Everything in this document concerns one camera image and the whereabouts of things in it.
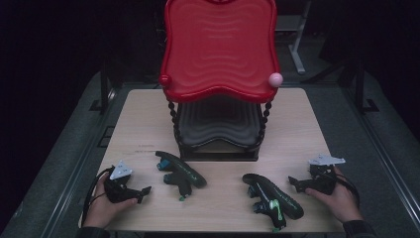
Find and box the person's left hand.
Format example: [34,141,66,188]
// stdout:
[82,173,139,229]

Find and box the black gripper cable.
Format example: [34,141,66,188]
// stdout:
[336,172,362,208]
[81,167,115,226]

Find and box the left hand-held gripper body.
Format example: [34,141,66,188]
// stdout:
[103,160,140,204]

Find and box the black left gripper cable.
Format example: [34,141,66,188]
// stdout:
[81,167,115,226]

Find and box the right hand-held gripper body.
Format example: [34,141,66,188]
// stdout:
[304,154,347,196]

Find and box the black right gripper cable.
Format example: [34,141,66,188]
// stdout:
[336,172,362,208]

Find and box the red and black shoe rack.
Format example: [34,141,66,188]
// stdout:
[158,0,284,163]

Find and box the person's right hand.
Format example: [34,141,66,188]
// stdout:
[305,167,365,224]

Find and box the dark metal post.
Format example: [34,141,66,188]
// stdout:
[354,60,380,115]
[88,58,117,114]

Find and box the black sandal green strap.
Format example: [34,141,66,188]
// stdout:
[155,150,208,202]
[242,173,305,233]

